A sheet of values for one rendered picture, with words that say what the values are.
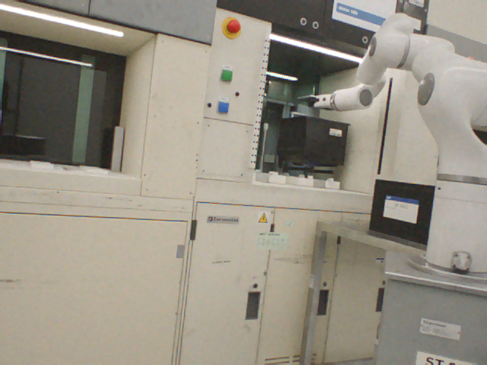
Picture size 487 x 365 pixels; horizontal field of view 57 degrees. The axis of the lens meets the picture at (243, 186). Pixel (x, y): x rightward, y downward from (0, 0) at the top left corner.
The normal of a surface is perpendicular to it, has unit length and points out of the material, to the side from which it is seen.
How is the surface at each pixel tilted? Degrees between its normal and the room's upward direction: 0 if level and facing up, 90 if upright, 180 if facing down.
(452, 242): 90
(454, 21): 90
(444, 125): 128
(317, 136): 88
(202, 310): 90
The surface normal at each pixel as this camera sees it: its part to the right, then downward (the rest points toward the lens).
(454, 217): -0.62, -0.03
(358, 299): 0.44, 0.10
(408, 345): -0.32, 0.01
